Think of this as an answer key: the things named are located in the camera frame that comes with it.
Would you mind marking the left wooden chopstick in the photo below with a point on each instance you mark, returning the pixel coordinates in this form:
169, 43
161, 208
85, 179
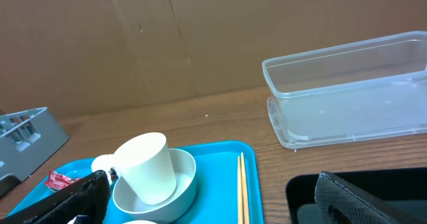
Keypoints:
239, 193

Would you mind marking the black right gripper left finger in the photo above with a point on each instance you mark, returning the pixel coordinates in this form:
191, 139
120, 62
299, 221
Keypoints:
84, 201

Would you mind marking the grey dishwasher rack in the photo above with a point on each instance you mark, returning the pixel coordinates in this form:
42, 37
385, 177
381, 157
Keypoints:
28, 139

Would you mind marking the right wooden chopstick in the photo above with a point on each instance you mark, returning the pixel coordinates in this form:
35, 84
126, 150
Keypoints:
244, 184

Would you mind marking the red snack wrapper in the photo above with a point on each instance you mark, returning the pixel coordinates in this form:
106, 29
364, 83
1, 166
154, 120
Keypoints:
56, 181

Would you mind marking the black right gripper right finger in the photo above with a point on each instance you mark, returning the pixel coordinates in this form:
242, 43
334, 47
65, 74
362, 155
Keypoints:
339, 201

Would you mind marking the white plastic cup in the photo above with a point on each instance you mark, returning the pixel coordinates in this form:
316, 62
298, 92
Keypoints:
145, 164

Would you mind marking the crumpled white napkin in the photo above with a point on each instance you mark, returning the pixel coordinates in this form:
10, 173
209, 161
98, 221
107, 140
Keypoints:
105, 163

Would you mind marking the clear plastic container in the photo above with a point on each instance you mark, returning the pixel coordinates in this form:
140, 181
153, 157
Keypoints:
365, 90

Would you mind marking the grey-white small bowl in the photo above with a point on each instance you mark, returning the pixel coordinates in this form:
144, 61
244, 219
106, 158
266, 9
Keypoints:
172, 208

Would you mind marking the white round plate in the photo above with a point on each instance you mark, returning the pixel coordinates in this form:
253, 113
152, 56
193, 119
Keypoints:
140, 222

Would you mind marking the wooden chopstick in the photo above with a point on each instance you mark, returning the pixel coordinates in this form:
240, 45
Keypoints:
239, 193
244, 184

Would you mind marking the black plastic bin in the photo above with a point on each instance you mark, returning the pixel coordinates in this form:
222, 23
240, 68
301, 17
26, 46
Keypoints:
404, 189

